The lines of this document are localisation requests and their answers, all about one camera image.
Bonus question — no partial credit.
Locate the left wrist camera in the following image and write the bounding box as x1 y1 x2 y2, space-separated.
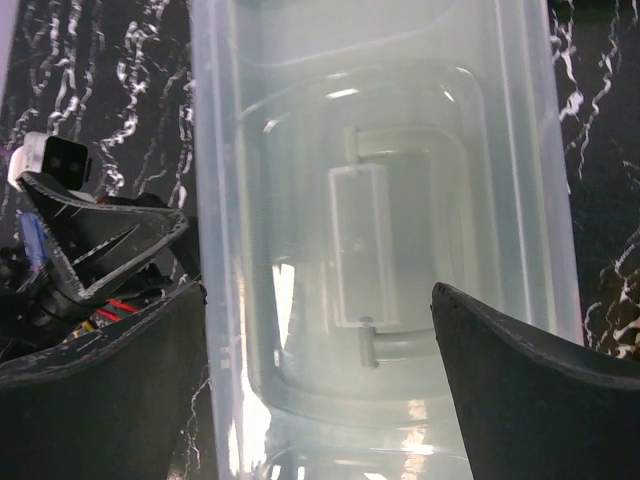
7 132 92 191

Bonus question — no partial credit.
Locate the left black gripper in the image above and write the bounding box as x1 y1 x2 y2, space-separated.
1 172 200 350

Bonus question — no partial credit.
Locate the clear grey plastic toolbox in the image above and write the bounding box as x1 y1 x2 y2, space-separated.
192 1 582 479

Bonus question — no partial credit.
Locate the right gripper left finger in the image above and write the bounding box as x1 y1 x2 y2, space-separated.
1 283 205 479

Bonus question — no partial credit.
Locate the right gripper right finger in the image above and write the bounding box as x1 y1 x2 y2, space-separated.
432 283 639 479

